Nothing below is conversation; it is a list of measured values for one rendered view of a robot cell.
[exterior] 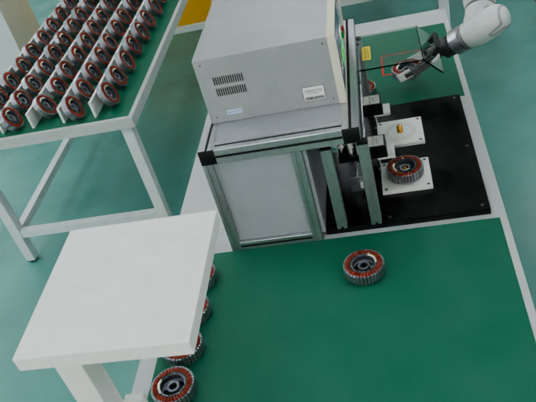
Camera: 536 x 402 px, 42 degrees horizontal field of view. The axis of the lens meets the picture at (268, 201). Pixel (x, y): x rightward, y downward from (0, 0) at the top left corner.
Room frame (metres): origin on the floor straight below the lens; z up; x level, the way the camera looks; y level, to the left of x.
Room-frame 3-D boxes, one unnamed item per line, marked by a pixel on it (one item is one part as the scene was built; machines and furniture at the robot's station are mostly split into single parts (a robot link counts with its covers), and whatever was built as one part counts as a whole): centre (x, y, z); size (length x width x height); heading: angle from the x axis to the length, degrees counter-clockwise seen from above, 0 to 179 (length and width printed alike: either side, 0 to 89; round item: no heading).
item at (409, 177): (1.71, -0.43, 0.80); 0.11 x 0.11 x 0.04
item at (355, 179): (1.75, -0.29, 0.80); 0.07 x 0.05 x 0.06; 165
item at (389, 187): (1.71, -0.43, 0.78); 0.15 x 0.15 x 0.01; 75
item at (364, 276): (1.38, -0.20, 0.77); 0.11 x 0.11 x 0.04
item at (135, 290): (1.10, 0.33, 0.98); 0.37 x 0.35 x 0.46; 165
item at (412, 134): (1.94, -0.49, 0.78); 0.15 x 0.15 x 0.01; 75
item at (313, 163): (1.89, -0.22, 0.92); 0.66 x 0.01 x 0.30; 165
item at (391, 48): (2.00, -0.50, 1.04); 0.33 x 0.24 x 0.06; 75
